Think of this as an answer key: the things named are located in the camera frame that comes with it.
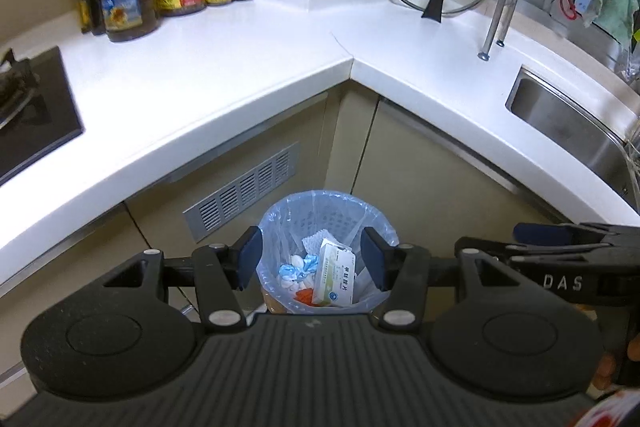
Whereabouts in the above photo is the green white medicine box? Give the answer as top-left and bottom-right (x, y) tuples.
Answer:
(314, 239), (356, 308)

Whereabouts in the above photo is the orange mesh net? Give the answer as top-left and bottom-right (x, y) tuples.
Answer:
(294, 288), (314, 307)

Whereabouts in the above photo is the white foam fruit net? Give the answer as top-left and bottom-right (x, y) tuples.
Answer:
(302, 229), (334, 256)

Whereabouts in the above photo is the white paper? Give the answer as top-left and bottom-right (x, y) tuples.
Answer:
(278, 273), (314, 294)

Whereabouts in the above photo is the blue lined trash basket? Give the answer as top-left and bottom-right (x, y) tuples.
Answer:
(257, 191), (399, 314)

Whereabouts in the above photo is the person's right hand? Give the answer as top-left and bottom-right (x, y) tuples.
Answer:
(574, 303), (640, 393)

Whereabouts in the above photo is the grey cabinet vent grille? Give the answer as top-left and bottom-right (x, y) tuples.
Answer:
(182, 142), (300, 242)

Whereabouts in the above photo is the round wooden stool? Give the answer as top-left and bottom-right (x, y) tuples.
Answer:
(260, 287), (288, 314)

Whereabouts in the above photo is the stainless steel sink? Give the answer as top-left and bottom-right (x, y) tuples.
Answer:
(506, 67), (639, 210)

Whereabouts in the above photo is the yellow green hanging tool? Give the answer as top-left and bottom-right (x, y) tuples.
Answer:
(630, 10), (640, 52)

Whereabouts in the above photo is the black gas stove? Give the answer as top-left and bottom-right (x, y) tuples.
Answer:
(1, 46), (85, 183)

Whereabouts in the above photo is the green dish cloth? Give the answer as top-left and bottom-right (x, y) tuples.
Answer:
(582, 0), (639, 49)

